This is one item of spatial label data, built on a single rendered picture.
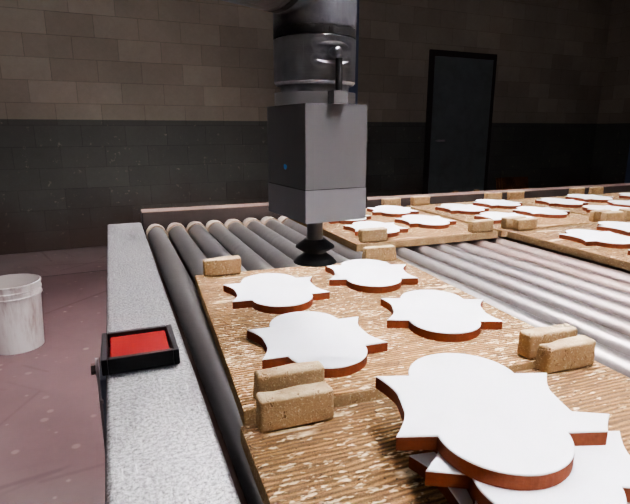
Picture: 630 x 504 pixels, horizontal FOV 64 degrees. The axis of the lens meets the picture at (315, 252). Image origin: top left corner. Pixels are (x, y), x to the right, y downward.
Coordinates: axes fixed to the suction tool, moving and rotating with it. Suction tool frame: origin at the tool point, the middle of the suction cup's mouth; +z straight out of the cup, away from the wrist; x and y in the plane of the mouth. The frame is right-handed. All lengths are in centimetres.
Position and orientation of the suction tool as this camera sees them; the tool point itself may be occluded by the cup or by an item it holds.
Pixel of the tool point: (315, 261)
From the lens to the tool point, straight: 50.7
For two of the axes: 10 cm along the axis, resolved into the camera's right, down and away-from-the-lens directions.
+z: 0.0, 9.7, 2.4
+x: -8.8, 1.1, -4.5
